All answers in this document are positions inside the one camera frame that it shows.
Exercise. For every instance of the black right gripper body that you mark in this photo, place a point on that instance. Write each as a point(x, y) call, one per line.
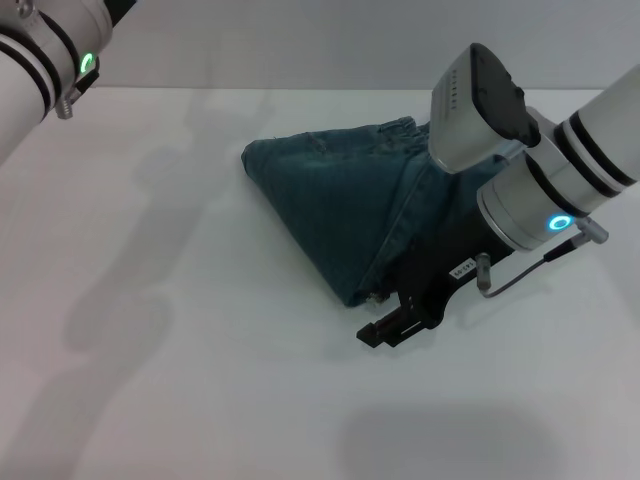
point(440, 270)

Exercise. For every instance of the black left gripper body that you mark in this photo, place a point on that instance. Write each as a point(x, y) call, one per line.
point(120, 9)

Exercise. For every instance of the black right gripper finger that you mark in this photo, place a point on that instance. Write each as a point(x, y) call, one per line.
point(395, 327)

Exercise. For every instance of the blue denim shorts with print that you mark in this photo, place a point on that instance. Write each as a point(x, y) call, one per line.
point(340, 210)

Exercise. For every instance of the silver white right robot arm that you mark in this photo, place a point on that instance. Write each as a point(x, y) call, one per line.
point(600, 150)

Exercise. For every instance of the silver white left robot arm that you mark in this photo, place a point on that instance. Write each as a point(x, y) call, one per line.
point(20, 90)

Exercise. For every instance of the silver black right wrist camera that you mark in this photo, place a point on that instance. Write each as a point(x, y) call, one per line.
point(465, 125)

